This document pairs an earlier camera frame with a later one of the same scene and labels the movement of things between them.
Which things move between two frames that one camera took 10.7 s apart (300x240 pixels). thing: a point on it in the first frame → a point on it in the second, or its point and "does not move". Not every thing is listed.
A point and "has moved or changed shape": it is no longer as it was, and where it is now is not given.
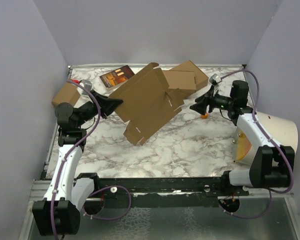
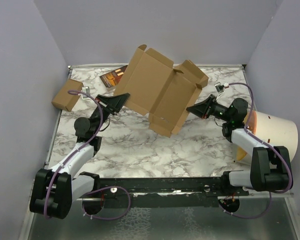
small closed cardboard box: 68,93 does not move
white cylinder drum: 282,132 does not move
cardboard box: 148,103 has moved or changed shape
